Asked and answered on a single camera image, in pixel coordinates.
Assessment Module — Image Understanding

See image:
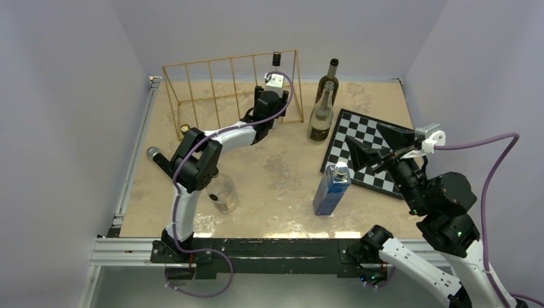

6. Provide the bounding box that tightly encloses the black white chessboard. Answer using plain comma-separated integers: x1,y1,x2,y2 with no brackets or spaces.
320,108,403,199

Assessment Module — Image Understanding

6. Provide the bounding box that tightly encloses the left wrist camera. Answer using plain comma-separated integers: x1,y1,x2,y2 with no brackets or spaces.
264,72,285,98

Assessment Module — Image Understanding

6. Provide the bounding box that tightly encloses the clear bottle black cap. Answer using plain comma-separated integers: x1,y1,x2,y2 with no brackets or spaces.
272,51,284,129

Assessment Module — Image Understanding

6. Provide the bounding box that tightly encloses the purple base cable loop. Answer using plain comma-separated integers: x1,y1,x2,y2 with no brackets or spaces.
164,248,235,298

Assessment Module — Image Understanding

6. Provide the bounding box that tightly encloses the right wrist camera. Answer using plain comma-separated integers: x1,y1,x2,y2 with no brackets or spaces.
400,123,446,159

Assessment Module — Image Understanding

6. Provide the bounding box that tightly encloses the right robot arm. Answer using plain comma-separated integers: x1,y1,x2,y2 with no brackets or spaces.
345,124,526,307

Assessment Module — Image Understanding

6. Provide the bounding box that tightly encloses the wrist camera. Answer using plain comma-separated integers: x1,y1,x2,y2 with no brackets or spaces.
400,123,446,159
264,72,285,98

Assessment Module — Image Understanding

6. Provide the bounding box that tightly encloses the black microphone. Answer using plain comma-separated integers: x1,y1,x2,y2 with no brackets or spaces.
146,146,173,178

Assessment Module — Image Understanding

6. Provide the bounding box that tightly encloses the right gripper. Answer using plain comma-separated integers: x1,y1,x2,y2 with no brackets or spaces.
343,121,428,213

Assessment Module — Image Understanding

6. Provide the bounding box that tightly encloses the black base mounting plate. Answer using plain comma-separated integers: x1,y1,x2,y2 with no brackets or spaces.
151,237,402,282

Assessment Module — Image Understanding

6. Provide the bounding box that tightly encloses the gold wire wine rack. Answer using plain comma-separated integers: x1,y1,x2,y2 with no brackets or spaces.
162,49,305,139

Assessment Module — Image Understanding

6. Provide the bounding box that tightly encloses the clear bottle dark label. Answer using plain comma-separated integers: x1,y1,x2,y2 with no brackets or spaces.
307,81,334,142

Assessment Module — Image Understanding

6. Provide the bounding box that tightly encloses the clear bottle gold white label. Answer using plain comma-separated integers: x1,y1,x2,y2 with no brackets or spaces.
206,173,237,213

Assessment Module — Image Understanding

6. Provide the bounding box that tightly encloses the tall blue gradient bottle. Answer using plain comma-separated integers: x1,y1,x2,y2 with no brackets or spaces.
313,162,352,216

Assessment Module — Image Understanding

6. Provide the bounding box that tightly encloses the dark green wine bottle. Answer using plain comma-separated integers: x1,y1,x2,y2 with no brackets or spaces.
315,58,339,105

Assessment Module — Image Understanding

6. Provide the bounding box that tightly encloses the clear bottle black gold label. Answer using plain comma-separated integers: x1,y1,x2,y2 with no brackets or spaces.
180,124,191,136

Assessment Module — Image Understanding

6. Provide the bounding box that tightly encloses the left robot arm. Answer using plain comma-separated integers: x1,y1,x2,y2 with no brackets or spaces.
146,86,293,262

